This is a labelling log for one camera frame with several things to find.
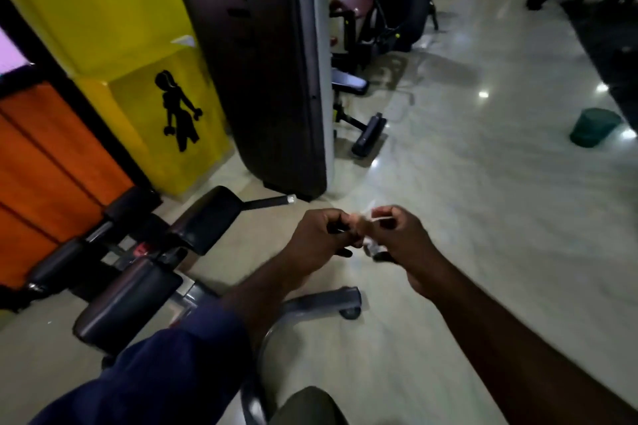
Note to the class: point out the black hip pad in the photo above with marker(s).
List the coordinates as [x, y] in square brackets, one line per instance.
[204, 220]
[124, 305]

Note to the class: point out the person's blue shirt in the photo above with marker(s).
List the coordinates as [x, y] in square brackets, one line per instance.
[149, 380]

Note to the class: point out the black foam roller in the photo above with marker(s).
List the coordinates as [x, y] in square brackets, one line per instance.
[132, 205]
[55, 263]

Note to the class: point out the person's left forearm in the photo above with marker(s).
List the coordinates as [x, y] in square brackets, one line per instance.
[264, 300]

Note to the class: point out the person's left hand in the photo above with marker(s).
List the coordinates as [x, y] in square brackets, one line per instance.
[314, 245]

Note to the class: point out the red adjustment knob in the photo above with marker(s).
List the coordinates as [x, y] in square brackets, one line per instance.
[141, 249]

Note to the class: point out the white cleaning wipe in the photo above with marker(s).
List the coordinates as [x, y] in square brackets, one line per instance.
[372, 244]

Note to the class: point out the person's right forearm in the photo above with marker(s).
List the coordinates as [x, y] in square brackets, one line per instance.
[513, 360]

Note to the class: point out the orange curtain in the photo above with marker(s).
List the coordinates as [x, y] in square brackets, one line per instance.
[50, 180]

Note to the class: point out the green waste bin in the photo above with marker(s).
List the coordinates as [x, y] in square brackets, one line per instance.
[595, 127]

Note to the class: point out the black figure wall decal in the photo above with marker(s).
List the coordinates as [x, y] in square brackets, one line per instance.
[177, 111]

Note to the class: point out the black roman chair bench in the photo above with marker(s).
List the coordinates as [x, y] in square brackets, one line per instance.
[319, 302]

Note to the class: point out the person's right hand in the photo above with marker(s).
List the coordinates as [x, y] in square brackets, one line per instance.
[413, 250]

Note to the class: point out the black framed window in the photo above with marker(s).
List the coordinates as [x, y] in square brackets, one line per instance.
[75, 91]

